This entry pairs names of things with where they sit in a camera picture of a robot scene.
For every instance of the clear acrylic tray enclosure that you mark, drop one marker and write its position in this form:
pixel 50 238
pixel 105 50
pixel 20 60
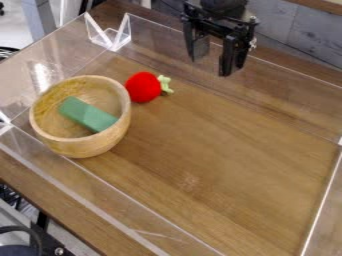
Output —
pixel 228 168

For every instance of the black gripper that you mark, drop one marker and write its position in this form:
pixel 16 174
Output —
pixel 225 20

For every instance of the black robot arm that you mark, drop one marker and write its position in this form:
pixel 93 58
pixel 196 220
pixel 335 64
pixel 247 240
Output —
pixel 225 20

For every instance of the black table leg bracket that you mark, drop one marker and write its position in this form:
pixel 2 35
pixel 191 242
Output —
pixel 52 246

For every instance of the green rectangular block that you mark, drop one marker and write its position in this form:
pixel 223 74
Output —
pixel 85 114

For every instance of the red plush fruit green stem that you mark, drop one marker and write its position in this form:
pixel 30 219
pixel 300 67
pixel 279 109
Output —
pixel 145 86

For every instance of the light wooden bowl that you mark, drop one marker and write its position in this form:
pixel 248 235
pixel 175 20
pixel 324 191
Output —
pixel 65 137

